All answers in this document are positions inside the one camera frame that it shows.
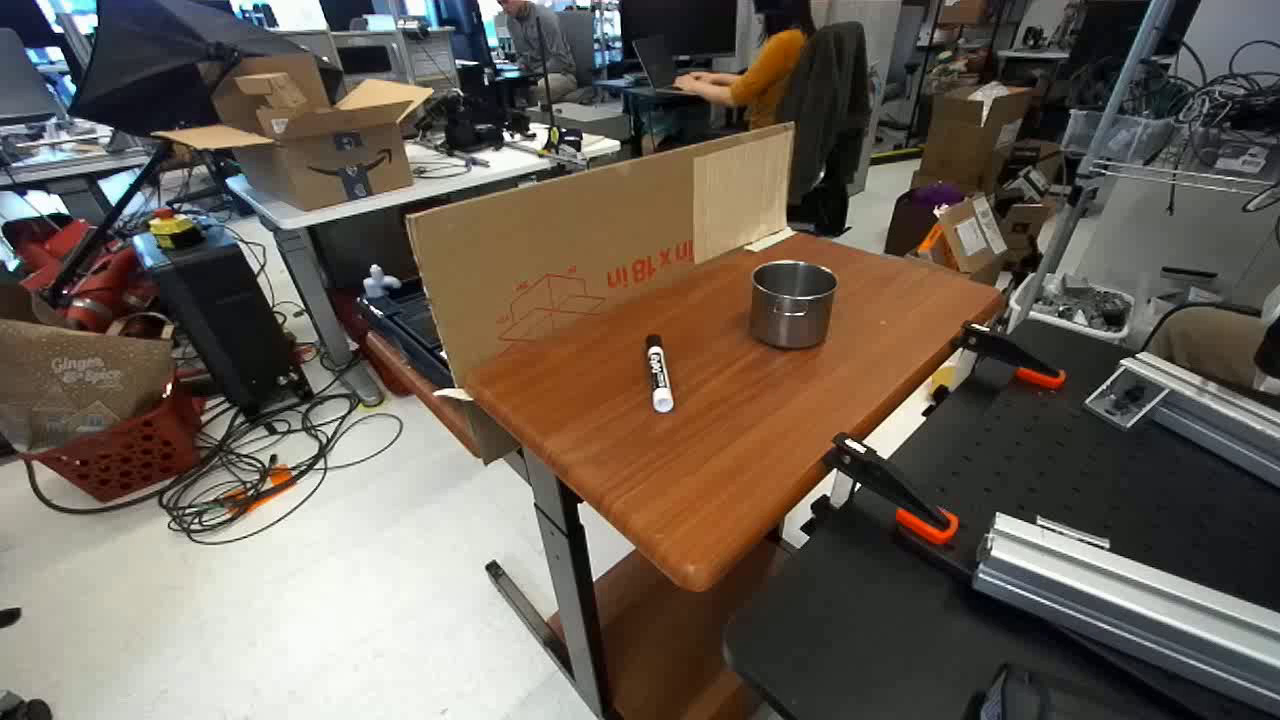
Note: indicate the red plastic basket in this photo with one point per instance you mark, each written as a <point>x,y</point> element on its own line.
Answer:
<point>124,457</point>

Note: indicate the open Amazon cardboard box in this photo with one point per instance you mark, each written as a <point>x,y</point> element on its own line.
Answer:
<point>325,155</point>

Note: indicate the brown cardboard panel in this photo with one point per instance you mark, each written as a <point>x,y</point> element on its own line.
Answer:
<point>563,260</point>

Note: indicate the light wooden panel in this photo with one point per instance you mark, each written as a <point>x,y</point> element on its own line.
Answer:
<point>742,187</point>

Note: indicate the black white Expo marker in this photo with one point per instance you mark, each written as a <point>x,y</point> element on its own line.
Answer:
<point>659,373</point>

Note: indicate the beige fabric item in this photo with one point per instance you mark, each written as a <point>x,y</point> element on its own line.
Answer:
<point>1214,345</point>

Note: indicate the grey metal desk leg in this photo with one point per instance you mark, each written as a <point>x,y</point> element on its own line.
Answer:
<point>570,560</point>

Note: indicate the grey metal frame post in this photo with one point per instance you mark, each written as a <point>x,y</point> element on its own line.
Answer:
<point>1107,144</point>

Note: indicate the red fabric bag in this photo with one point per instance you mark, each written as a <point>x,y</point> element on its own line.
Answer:
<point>83,282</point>

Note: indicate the dark jacket on chair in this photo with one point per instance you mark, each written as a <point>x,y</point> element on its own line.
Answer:
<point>825,113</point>

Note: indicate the white grey office table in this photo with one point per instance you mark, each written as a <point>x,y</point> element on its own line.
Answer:
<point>453,181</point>

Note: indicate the red yellow emergency stop button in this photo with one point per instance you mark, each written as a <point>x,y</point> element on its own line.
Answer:
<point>172,231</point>

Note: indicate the black computer monitor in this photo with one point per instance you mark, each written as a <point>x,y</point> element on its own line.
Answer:
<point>672,26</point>

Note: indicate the purple bag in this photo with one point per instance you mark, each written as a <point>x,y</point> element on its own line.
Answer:
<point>918,213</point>

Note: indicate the black perforated base board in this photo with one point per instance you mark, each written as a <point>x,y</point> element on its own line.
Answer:
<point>1040,461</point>

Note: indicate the black photo umbrella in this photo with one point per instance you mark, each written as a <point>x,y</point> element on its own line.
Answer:
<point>160,63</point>

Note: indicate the person in grey shirt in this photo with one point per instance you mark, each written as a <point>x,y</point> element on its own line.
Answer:
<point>532,33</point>

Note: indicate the silver metal pot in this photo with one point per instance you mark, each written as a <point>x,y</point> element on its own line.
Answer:
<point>793,317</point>

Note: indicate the aluminium extrusion rail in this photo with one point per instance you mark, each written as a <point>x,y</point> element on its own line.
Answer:
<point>1133,603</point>
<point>1206,405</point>

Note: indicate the person in yellow top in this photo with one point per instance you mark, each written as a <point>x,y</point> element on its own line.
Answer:
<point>772,66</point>

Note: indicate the white paper strip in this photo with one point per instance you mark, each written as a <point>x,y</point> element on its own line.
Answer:
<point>769,242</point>

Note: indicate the black orange bar clamp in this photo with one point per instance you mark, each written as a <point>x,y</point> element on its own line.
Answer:
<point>886,484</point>
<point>1019,357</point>

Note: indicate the dark wooden side desk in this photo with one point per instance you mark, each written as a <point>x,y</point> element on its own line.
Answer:
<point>432,395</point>

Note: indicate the large closed cardboard box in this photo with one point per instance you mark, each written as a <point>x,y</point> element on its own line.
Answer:
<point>974,133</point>

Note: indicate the small labelled cardboard box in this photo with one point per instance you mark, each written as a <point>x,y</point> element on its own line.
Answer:
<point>967,242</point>

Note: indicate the brown paper bag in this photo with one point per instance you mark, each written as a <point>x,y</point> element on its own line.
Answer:
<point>72,381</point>

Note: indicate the black computer tower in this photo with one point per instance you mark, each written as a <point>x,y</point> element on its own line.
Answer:
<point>220,313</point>

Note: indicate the black umbrella stand pole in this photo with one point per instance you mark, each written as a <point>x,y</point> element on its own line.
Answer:
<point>114,223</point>

